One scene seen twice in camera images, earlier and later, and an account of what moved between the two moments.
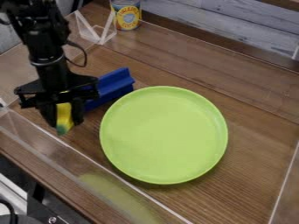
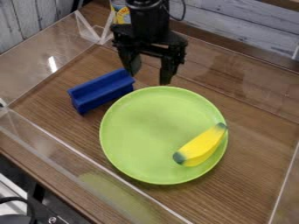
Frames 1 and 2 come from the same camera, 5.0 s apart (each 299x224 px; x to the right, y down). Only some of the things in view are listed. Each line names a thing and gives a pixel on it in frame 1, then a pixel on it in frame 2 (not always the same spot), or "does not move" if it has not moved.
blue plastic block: (113, 85) does not move
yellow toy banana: (65, 122) to (201, 150)
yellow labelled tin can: (127, 14) does not move
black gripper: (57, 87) to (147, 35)
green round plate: (163, 135) does not move
